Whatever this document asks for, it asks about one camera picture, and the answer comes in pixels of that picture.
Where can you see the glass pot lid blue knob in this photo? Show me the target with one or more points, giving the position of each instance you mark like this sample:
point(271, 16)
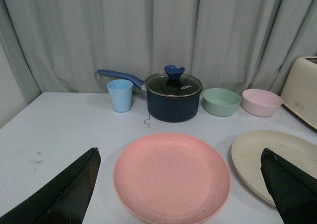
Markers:
point(173, 83)

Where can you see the light blue cup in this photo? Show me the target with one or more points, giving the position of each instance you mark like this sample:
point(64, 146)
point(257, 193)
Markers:
point(120, 92)

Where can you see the green bowl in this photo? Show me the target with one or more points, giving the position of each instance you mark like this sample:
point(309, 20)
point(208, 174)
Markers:
point(220, 102)

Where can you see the cream toaster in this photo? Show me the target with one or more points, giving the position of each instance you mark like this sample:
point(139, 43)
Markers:
point(299, 93)

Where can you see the pink plate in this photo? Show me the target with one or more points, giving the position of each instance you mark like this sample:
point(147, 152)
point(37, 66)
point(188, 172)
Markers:
point(172, 178)

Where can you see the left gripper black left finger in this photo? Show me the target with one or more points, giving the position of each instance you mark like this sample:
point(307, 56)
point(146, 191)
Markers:
point(63, 200)

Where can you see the cream plate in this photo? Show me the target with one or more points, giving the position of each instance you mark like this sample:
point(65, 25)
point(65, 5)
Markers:
point(246, 153)

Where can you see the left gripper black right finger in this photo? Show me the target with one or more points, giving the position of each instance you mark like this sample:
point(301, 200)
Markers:
point(294, 192)

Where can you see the dark blue saucepan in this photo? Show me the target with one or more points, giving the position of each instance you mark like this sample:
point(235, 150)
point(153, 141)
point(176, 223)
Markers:
point(167, 109)

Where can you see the pink bowl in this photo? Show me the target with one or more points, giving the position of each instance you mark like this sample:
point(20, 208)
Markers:
point(261, 103)

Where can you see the grey curtain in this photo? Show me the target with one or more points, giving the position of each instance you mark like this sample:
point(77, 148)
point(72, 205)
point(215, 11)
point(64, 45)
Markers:
point(58, 45)

